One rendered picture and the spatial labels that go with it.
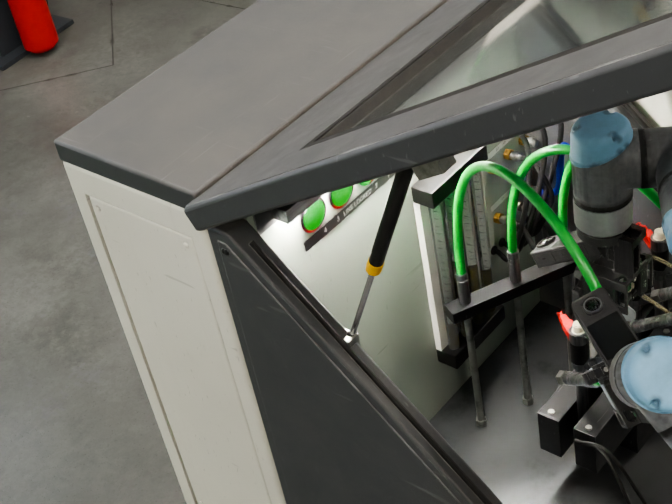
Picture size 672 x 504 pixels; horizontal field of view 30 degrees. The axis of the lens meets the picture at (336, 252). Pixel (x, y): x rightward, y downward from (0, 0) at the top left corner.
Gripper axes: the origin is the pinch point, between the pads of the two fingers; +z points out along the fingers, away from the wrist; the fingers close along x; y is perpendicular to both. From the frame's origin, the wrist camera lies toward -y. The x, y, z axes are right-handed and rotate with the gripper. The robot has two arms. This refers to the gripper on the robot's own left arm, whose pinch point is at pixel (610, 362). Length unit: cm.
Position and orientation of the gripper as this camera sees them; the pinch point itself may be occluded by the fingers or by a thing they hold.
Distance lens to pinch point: 162.8
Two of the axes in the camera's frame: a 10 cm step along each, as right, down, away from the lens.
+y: 4.5, 8.8, -1.4
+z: 0.9, 1.1, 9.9
